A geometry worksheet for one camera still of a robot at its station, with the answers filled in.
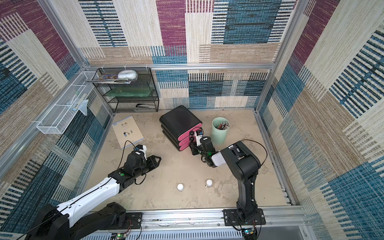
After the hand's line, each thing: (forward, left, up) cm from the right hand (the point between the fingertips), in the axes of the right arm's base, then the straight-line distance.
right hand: (191, 142), depth 99 cm
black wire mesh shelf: (+28, +40, +22) cm, 53 cm away
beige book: (+11, +46, -2) cm, 47 cm away
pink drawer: (+2, -5, +12) cm, 13 cm away
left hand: (-15, +17, +7) cm, 24 cm away
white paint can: (-29, +6, 0) cm, 29 cm away
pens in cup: (+1, -19, +14) cm, 24 cm away
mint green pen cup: (0, -17, +6) cm, 18 cm away
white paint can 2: (-26, -10, -1) cm, 28 cm away
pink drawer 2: (-5, +6, +1) cm, 8 cm away
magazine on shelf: (+25, +47, +31) cm, 62 cm away
